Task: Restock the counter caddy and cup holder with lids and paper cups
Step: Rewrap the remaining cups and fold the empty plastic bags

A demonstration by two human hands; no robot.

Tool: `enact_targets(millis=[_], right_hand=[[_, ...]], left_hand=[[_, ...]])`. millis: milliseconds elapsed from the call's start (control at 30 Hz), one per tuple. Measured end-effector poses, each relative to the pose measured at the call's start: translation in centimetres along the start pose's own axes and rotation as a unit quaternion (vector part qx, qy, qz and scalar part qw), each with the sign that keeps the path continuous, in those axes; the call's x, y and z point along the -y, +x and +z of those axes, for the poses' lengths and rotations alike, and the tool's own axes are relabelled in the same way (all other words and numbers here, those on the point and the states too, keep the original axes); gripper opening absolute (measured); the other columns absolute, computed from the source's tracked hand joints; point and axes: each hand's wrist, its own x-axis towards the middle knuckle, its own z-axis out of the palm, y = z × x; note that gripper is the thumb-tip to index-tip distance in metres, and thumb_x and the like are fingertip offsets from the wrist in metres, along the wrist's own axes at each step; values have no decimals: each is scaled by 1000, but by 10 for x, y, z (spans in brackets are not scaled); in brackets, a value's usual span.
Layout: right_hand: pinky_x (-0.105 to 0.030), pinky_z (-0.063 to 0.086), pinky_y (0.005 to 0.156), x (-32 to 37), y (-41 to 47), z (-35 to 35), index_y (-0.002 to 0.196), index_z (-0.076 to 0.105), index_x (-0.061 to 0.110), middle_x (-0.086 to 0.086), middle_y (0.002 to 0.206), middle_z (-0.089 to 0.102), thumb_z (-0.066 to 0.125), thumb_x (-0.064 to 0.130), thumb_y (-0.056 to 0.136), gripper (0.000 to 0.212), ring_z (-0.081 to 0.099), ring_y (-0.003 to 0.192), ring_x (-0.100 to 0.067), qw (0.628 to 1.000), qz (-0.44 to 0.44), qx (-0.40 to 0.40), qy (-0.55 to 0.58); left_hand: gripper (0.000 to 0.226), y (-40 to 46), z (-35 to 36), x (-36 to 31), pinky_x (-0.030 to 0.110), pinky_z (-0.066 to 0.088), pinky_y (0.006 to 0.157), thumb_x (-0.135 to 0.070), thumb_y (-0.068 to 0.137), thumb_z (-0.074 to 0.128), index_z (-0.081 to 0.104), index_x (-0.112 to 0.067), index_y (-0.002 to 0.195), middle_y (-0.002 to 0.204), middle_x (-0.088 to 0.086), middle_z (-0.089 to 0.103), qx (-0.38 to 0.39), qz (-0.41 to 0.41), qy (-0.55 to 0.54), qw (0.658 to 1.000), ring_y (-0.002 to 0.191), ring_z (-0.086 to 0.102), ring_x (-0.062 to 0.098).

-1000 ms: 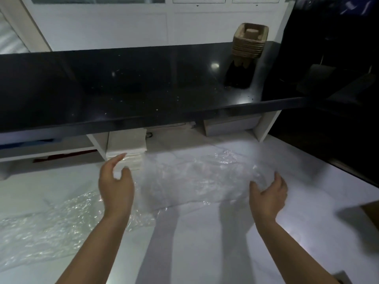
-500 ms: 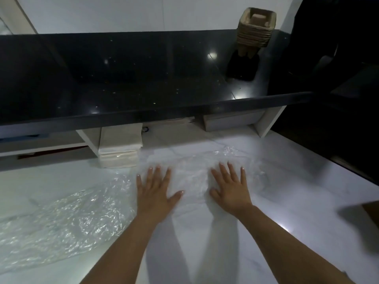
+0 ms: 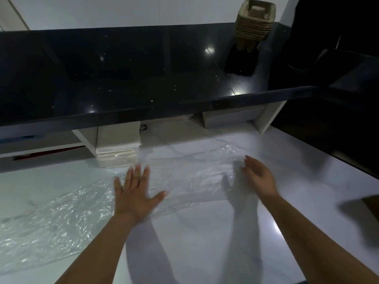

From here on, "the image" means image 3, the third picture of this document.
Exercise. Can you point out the black glossy bar counter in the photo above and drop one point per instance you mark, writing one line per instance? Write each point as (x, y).
(118, 79)

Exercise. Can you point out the row of brown paper bags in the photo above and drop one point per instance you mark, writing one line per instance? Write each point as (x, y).
(373, 207)

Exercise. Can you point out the person's left forearm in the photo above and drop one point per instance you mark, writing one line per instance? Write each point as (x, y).
(97, 251)

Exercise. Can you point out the stack of pulp cup trays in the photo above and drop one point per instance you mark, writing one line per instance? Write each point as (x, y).
(255, 23)

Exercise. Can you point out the white counter support panel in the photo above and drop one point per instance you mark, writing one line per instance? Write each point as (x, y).
(269, 118)

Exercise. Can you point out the person's left hand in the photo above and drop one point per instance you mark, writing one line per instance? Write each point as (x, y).
(133, 201)

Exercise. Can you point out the white shelf unit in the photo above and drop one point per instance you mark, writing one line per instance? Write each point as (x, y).
(59, 141)

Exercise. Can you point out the blue folder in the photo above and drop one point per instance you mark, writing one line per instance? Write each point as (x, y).
(17, 139)

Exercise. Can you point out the clear bubble wrap sheet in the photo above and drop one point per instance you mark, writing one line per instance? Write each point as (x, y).
(53, 227)

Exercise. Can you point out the white framed window partition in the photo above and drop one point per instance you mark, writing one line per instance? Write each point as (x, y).
(118, 11)

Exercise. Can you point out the person's right forearm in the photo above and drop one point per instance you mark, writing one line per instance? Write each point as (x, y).
(319, 248)

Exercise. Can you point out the person's right hand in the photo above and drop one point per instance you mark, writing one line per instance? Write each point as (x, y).
(262, 183)

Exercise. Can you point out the wrapped white napkin packet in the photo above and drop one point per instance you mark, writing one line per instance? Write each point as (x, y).
(118, 141)

